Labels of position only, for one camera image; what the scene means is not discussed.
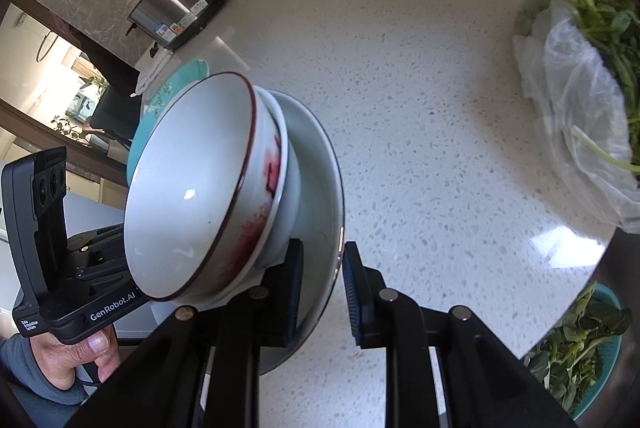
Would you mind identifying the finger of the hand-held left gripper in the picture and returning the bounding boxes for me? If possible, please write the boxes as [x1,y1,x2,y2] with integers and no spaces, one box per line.
[76,254,133,282]

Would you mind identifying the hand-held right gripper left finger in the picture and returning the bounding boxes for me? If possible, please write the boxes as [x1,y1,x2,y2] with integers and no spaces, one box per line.
[65,238,306,428]

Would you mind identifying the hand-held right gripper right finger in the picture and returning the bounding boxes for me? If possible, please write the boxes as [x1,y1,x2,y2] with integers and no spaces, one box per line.
[342,241,581,428]

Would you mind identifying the large white bowl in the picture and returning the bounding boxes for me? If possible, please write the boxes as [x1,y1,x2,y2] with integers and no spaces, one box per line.
[255,90,346,376]

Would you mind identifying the red floral bowl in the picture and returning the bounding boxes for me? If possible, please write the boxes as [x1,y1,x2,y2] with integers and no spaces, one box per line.
[124,72,281,303]

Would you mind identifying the large teal floral plate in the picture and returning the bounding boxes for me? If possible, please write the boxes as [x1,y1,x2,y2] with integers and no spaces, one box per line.
[126,59,211,186]

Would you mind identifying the person's left forearm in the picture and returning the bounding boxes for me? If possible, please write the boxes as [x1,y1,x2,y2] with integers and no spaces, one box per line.
[0,335,96,428]

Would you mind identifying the person's left hand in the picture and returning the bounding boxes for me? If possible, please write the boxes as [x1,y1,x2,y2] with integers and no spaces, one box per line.
[30,325,122,391]

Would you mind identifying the green plant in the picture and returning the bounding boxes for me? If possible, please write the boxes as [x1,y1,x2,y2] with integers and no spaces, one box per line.
[50,115,96,144]

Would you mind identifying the white cloth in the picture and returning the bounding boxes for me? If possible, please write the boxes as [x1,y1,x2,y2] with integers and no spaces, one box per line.
[132,53,173,96]

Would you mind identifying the leafy greens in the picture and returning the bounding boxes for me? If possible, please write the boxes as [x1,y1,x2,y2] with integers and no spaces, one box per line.
[522,288,631,414]

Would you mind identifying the teal basin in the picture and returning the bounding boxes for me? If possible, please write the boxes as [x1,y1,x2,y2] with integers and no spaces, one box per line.
[522,283,623,421]

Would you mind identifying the rice cooker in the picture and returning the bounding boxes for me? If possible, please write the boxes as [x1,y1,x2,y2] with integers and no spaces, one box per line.
[126,0,236,51]

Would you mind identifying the plastic bag of greens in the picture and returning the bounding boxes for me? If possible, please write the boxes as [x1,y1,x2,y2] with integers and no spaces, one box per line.
[512,0,640,234]

